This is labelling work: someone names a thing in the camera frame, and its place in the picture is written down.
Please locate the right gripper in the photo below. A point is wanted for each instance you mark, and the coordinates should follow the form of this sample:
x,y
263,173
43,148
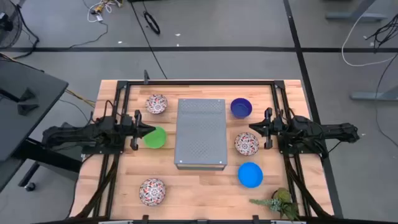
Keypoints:
x,y
269,129

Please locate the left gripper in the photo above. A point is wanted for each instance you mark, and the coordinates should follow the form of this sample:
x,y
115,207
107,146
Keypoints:
x,y
136,130

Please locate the green plastic bowl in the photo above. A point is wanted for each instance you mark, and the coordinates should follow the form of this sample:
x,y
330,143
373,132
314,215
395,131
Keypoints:
x,y
157,140

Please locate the black bowl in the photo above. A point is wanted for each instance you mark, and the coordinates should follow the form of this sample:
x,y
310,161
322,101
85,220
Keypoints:
x,y
246,143

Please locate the dark blue plastic bowl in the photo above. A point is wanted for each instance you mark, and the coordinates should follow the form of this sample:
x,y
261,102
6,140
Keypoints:
x,y
241,109

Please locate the floral patterned mini bowl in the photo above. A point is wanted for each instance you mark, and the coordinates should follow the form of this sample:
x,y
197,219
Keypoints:
x,y
152,192
156,104

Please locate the light blue plastic bowl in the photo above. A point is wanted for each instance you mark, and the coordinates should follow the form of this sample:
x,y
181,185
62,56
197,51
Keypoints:
x,y
250,175

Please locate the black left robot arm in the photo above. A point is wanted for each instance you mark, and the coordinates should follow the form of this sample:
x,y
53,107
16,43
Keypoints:
x,y
77,135

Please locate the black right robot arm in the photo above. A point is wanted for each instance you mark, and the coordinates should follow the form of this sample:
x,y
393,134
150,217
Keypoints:
x,y
335,130

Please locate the grey perforated metal shelf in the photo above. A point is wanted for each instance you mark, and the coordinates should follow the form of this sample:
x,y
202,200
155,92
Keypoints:
x,y
200,133

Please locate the small artificial potted plant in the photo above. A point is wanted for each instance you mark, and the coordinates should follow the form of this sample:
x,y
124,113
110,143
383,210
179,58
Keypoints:
x,y
284,196

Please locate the grey desk foot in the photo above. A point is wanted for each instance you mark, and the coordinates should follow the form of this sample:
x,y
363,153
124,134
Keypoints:
x,y
354,16
373,96

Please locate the black desk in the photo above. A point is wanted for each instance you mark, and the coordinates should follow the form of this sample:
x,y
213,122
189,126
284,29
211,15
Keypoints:
x,y
21,77

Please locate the black floor fan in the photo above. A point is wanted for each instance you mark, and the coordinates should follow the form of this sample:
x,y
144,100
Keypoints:
x,y
6,23

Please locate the black frame bracket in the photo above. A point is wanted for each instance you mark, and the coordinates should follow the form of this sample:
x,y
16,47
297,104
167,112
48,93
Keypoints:
x,y
146,77
256,219
145,219

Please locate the black aluminium table frame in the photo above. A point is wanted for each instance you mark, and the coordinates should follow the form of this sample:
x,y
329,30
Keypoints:
x,y
186,82

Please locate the black triangular bracket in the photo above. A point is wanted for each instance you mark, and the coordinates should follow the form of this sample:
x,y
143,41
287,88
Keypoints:
x,y
28,109
28,95

